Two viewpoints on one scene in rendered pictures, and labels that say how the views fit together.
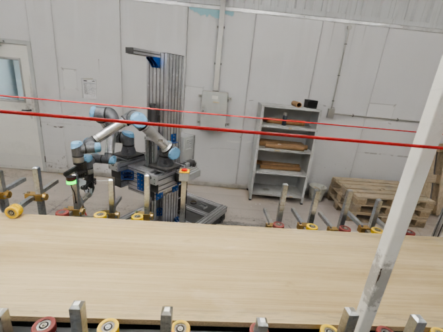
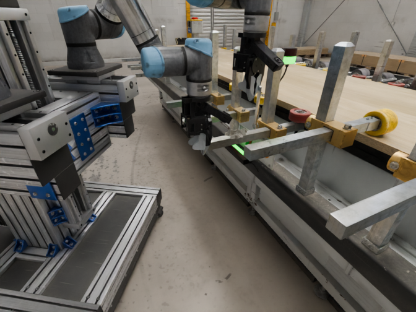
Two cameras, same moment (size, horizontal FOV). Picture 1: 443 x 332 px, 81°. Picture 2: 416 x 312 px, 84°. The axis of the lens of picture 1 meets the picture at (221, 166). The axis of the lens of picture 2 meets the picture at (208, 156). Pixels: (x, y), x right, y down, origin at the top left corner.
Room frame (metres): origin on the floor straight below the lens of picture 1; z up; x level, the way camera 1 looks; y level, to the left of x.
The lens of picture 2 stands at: (2.19, 1.74, 1.22)
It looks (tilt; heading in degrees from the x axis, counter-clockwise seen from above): 31 degrees down; 250
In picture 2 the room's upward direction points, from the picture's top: straight up
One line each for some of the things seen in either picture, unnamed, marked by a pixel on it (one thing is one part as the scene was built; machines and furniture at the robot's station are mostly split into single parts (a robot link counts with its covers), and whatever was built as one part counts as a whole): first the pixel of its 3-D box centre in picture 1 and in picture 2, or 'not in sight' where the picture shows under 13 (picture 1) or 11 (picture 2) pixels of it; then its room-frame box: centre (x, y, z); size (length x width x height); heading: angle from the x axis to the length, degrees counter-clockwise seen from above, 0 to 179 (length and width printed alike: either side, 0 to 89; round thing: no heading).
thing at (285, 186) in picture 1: (280, 212); (165, 56); (1.79, -0.48, 0.94); 0.04 x 0.04 x 0.48; 5
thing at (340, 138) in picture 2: (36, 196); (328, 129); (1.65, 1.29, 0.95); 0.14 x 0.06 x 0.05; 95
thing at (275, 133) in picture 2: (74, 211); (270, 129); (1.67, 1.04, 0.85); 0.14 x 0.06 x 0.05; 95
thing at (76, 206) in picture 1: (76, 205); (268, 114); (1.67, 1.01, 0.90); 0.04 x 0.04 x 0.48; 5
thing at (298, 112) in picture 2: (62, 219); (298, 123); (1.54, 1.04, 0.85); 0.08 x 0.08 x 0.11
